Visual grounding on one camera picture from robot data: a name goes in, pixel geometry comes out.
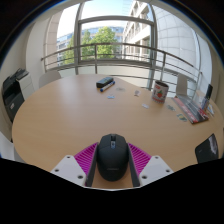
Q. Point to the white mug with red print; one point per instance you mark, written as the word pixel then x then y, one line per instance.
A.
pixel 160 91

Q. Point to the black office printer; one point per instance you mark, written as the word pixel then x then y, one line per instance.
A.
pixel 11 95

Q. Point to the red magazine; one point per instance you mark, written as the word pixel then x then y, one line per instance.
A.
pixel 190 111

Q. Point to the black computer mouse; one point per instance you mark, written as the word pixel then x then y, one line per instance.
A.
pixel 112 160

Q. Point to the black cylindrical speaker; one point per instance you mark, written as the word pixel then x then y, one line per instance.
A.
pixel 209 91

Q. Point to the white and blue booklet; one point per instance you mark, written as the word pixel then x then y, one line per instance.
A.
pixel 209 108

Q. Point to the white chair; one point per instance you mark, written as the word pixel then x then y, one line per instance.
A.
pixel 182 85
pixel 7 148
pixel 49 78

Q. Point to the metal balcony railing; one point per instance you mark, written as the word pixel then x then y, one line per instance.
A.
pixel 96 45

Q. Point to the black printed mouse pad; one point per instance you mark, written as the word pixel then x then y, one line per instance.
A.
pixel 206 150

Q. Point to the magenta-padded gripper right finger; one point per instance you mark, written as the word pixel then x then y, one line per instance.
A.
pixel 155 168

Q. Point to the blue marker pen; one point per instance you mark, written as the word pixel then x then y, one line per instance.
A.
pixel 107 86

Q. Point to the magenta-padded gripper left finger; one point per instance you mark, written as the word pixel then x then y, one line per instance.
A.
pixel 68 168

